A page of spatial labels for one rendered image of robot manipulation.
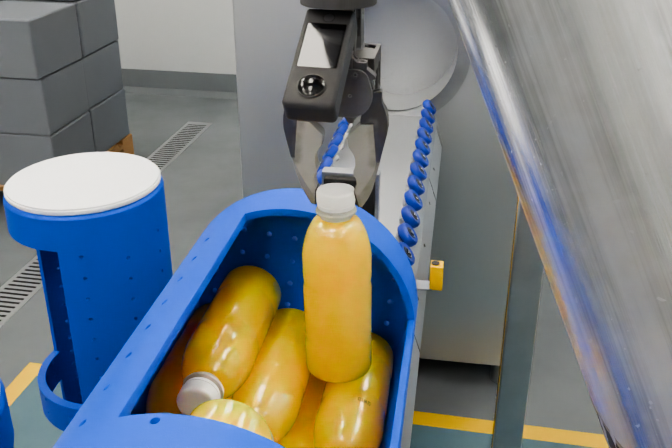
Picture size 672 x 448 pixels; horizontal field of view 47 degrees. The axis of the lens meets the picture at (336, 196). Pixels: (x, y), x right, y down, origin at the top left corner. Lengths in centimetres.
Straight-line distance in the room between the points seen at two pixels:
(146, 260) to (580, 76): 132
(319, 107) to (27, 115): 314
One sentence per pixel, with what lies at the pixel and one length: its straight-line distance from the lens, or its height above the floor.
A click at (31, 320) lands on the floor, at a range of 311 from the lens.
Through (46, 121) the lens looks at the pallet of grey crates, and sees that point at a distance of 371.
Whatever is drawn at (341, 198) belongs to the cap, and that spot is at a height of 128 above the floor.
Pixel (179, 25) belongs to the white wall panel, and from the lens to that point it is 555.
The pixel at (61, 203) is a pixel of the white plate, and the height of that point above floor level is 104.
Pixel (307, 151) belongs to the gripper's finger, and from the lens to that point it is 76.
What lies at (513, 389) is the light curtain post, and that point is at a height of 56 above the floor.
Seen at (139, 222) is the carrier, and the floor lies 99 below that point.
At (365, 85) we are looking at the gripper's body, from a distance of 73.
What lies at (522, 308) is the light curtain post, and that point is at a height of 76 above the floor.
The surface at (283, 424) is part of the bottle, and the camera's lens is 81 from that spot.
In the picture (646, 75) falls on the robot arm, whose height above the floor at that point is 156.
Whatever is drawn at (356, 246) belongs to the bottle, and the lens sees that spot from 77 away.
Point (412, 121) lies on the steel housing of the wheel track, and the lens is 209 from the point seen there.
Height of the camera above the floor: 160
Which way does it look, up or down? 24 degrees down
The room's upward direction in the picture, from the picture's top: straight up
